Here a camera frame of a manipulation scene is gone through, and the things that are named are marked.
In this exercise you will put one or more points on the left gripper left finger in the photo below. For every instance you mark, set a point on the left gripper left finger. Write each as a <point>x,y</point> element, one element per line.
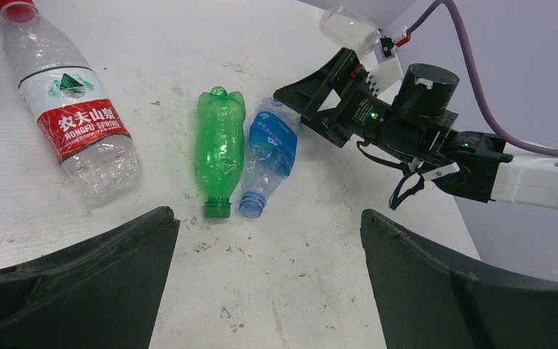
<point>103,292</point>

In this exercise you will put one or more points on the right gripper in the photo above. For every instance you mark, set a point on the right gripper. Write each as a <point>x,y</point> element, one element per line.
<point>358,111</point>

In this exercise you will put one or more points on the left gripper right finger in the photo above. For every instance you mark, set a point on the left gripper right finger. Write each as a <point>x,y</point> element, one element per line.
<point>431,296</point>

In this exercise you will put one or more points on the blue label crushed bottle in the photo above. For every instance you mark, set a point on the blue label crushed bottle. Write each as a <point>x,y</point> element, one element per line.
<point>269,156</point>

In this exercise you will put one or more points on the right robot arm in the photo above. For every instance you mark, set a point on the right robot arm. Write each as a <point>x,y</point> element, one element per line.
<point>405,114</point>

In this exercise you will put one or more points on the clear plastic jar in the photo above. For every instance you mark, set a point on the clear plastic jar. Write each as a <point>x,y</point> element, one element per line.
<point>350,29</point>

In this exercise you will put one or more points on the green plastic bottle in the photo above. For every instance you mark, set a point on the green plastic bottle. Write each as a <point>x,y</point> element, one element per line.
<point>219,148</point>

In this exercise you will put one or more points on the red label water bottle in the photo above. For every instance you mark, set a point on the red label water bottle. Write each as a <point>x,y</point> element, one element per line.
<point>70,105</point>

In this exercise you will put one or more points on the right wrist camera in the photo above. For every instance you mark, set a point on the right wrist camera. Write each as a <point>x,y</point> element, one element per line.
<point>389,70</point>

